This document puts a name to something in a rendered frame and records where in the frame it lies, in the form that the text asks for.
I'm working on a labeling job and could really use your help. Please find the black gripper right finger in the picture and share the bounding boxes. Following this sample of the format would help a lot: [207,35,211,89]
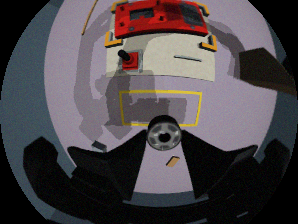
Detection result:
[181,131,258,200]

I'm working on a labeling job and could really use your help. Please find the black tyre with grey wheel rim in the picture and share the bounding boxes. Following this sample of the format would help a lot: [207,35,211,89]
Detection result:
[146,115,182,151]

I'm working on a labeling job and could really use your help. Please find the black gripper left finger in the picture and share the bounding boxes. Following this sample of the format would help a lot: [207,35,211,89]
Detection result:
[67,129,146,201]

